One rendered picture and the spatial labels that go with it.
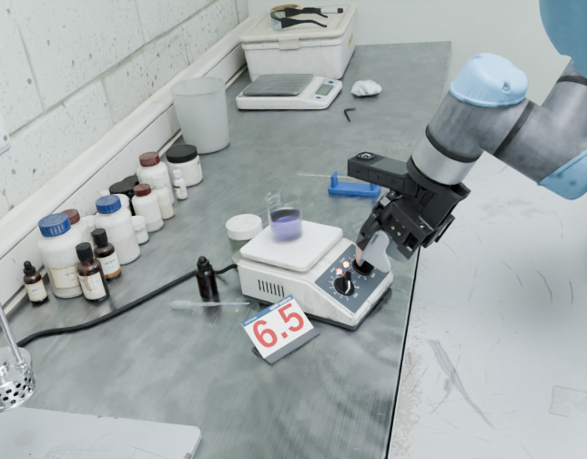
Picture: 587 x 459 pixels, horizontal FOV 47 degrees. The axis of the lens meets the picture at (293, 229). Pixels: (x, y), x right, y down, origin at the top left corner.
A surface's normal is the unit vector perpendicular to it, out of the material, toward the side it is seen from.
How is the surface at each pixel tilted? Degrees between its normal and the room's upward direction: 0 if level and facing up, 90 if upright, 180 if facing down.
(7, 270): 90
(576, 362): 0
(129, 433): 0
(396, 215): 83
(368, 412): 0
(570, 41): 120
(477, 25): 90
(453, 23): 90
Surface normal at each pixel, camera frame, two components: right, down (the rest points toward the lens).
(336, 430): -0.11, -0.87
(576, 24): -0.61, 0.77
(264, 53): -0.20, 0.55
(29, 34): 0.96, 0.03
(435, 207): -0.70, 0.32
